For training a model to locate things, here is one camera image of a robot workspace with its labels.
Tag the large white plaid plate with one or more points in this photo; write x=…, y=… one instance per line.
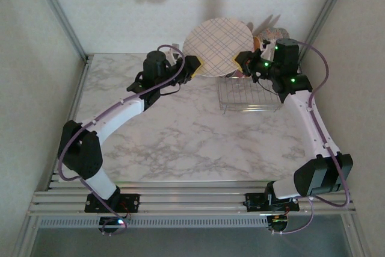
x=216, y=46

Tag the multicolour scribble pattern plate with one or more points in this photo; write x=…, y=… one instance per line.
x=275, y=32

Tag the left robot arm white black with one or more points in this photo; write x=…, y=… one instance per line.
x=114, y=115

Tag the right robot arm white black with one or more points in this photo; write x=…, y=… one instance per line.
x=312, y=130

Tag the controller board with LED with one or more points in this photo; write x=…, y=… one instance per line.
x=115, y=224
x=276, y=222

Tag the aluminium side rail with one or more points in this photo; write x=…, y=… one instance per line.
x=300, y=66
x=76, y=100

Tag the aluminium frame post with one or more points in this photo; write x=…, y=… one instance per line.
x=63, y=19
x=325, y=19

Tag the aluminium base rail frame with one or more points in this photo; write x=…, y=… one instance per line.
x=192, y=200

